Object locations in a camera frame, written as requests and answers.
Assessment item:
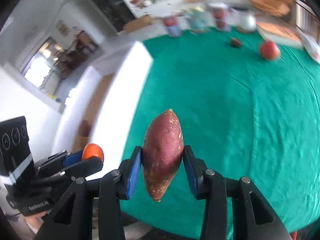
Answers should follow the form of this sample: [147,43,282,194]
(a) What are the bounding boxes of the red labelled can far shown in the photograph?
[163,16,182,38]

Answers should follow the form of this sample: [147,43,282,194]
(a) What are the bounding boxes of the white jar black lid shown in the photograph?
[233,7,257,33]

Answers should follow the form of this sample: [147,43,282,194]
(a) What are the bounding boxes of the red fuzzy sleeve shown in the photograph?
[290,231,298,240]

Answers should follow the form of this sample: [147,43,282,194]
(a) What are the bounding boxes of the white tv cabinet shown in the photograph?
[135,0,241,18]

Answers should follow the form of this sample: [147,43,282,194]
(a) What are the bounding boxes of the reddish sweet potato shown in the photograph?
[142,109,184,202]
[78,120,92,139]

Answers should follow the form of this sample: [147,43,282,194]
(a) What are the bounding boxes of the dark tall cabinet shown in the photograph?
[92,0,136,32]

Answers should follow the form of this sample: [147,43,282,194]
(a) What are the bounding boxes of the red apple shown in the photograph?
[259,40,280,61]

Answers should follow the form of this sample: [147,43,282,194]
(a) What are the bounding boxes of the orange covered book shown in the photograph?
[256,22,304,49]

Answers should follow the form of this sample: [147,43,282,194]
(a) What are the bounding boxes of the red labelled can near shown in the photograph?
[209,3,231,31]

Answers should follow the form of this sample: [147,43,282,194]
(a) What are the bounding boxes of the white snack bag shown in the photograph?
[299,33,320,64]

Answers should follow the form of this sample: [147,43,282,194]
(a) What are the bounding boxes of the white cardboard box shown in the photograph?
[52,41,153,180]

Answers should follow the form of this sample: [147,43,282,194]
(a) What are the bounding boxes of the green tablecloth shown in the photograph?
[123,30,319,231]

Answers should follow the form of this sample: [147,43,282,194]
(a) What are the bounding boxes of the small orange mandarin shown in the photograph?
[81,143,104,162]

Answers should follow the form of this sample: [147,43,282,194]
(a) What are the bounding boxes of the red flower vase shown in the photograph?
[130,0,144,9]

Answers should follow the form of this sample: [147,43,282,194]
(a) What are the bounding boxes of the orange lounge chair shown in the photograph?
[248,0,294,17]

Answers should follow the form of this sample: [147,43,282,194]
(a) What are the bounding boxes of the red labelled can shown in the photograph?
[209,3,231,31]
[163,16,182,38]

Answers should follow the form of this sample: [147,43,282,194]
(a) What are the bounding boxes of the cardboard box on floor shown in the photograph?
[124,15,152,33]

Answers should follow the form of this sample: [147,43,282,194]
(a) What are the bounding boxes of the person's left hand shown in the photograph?
[25,211,48,234]

